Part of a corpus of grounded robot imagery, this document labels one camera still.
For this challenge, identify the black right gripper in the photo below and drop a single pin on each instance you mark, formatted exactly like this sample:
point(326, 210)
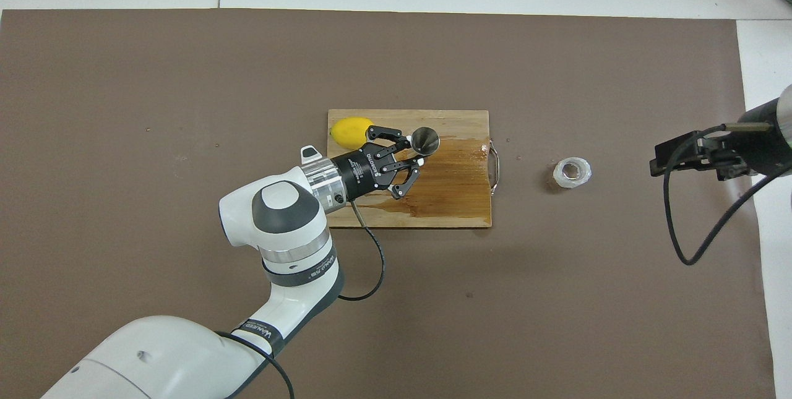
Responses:
point(761, 145)

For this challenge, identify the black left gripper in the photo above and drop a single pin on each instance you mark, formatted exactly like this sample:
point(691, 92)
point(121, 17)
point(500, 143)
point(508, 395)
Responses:
point(359, 173)

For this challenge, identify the steel double jigger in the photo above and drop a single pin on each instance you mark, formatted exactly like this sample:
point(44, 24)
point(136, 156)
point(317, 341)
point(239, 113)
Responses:
point(426, 140)

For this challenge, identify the clear plastic cup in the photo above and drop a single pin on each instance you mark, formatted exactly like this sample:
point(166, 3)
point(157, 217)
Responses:
point(572, 172)

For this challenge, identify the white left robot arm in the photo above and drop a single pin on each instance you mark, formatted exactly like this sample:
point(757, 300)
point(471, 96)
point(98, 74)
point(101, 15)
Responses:
point(278, 219)

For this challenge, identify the yellow lemon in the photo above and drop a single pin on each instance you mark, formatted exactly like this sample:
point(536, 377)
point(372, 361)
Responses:
point(349, 132)

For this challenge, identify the wooden cutting board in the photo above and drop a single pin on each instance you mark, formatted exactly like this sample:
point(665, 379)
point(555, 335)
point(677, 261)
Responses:
point(451, 201)

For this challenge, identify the brown table mat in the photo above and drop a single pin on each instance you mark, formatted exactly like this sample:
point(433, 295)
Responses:
point(185, 108)

